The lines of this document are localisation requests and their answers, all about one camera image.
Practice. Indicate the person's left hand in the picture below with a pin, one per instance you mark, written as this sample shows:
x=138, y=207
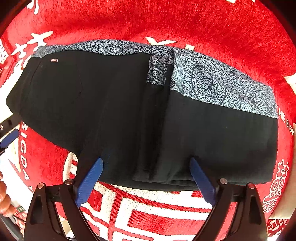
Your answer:
x=5, y=199

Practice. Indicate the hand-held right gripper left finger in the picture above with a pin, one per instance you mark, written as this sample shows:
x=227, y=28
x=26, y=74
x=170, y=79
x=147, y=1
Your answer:
x=89, y=183

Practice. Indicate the red printed blanket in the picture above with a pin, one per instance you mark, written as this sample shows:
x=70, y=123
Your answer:
x=166, y=20

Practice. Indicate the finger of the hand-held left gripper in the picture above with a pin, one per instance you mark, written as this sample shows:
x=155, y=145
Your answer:
x=10, y=122
x=9, y=138

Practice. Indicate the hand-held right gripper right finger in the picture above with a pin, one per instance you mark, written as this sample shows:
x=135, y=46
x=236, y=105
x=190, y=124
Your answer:
x=203, y=183

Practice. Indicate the black pants with blue trim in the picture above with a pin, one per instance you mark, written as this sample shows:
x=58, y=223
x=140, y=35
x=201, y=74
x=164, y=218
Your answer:
x=129, y=111

